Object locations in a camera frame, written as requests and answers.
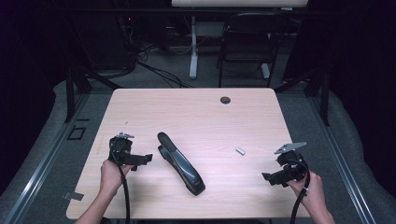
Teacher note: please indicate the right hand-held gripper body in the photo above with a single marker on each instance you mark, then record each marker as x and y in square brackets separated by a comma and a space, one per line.
[294, 166]

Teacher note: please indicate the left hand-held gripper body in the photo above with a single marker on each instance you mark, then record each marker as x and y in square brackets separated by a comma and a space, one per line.
[120, 149]

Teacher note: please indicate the black stapler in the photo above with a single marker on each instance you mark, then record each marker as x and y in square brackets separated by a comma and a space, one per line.
[183, 165]

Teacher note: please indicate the person's left hand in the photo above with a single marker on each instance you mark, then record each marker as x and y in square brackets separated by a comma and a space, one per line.
[109, 177]

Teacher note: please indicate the person's right hand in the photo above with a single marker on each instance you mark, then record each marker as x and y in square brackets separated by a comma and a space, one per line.
[314, 193]

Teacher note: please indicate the silver staple strip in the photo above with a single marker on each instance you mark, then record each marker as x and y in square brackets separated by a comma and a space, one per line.
[240, 151]

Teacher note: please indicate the grey tape piece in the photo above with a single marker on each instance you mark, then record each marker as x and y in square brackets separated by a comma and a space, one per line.
[74, 196]

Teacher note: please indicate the white desk foot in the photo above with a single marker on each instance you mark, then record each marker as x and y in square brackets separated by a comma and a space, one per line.
[265, 71]

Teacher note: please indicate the dark equipment with red light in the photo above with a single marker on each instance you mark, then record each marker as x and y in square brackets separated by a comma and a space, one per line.
[129, 31]

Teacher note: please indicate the white desk leg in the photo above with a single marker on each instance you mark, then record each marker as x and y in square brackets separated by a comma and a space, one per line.
[194, 46]

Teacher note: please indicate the black folding chair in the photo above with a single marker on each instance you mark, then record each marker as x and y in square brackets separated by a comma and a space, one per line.
[249, 40]

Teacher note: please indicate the metal floor rail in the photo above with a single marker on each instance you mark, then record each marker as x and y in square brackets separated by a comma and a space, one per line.
[40, 168]
[342, 168]

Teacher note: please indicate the black frame stand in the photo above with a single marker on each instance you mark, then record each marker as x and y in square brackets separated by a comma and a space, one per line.
[71, 93]
[324, 99]

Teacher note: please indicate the black horizontal frame bar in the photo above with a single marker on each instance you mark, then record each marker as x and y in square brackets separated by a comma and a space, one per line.
[124, 11]

